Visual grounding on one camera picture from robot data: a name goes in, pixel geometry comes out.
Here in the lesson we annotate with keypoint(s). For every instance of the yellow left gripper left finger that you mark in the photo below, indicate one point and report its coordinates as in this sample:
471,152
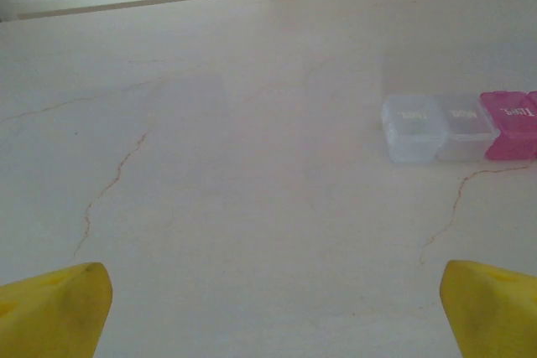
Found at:
50,312

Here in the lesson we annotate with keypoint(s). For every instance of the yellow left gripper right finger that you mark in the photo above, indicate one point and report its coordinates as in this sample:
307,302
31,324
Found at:
495,316

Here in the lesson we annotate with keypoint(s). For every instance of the pink and clear pill organizer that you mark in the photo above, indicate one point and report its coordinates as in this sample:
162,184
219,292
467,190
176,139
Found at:
461,127

